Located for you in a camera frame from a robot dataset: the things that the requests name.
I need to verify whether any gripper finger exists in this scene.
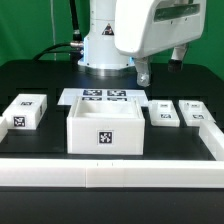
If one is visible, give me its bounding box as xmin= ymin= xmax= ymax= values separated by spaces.
xmin=134 ymin=57 xmax=151 ymax=87
xmin=168 ymin=43 xmax=188 ymax=73

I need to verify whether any white cabinet body box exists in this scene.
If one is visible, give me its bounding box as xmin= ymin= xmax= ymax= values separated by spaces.
xmin=67 ymin=97 xmax=145 ymax=155

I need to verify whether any white left fence rail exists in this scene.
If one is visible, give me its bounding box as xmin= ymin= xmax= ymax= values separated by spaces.
xmin=0 ymin=117 xmax=8 ymax=143

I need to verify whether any white right fence rail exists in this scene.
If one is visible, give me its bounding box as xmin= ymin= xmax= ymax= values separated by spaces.
xmin=199 ymin=120 xmax=224 ymax=161

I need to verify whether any white cabinet door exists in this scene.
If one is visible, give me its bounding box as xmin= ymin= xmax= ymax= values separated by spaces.
xmin=148 ymin=100 xmax=180 ymax=127
xmin=179 ymin=100 xmax=214 ymax=127

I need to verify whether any white marker base plate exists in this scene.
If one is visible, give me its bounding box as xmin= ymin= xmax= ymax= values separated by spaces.
xmin=58 ymin=88 xmax=148 ymax=107

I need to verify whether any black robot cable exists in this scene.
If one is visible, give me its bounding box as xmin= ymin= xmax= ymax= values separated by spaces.
xmin=32 ymin=0 xmax=85 ymax=62

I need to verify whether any thin white hanging cable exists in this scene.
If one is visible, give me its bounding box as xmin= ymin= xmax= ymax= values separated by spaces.
xmin=49 ymin=0 xmax=56 ymax=61

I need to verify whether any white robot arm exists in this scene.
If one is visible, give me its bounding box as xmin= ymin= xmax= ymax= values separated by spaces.
xmin=78 ymin=0 xmax=207 ymax=87

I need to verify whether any white front fence rail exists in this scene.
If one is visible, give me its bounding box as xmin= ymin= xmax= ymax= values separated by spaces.
xmin=0 ymin=158 xmax=224 ymax=188

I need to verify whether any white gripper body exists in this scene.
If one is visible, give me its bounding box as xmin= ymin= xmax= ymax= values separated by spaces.
xmin=114 ymin=0 xmax=206 ymax=58

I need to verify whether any white fence rail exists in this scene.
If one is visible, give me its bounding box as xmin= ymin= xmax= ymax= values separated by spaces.
xmin=0 ymin=158 xmax=224 ymax=188
xmin=0 ymin=117 xmax=8 ymax=143
xmin=199 ymin=120 xmax=224 ymax=161

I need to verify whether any white cabinet top block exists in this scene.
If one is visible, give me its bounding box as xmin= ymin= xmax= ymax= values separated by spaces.
xmin=3 ymin=94 xmax=47 ymax=130

